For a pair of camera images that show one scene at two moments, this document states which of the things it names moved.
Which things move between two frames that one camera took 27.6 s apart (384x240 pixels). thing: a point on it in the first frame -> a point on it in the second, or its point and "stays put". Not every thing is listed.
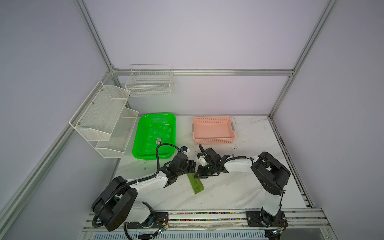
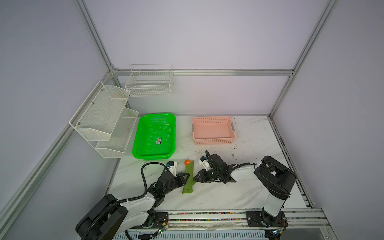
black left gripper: (192, 166) -> (182, 181)
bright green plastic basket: (152, 129) stays put
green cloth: (196, 183) -> (188, 186)
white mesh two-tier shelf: (103, 120) stays put
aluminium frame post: (329, 8) stays put
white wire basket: (150, 80) stays put
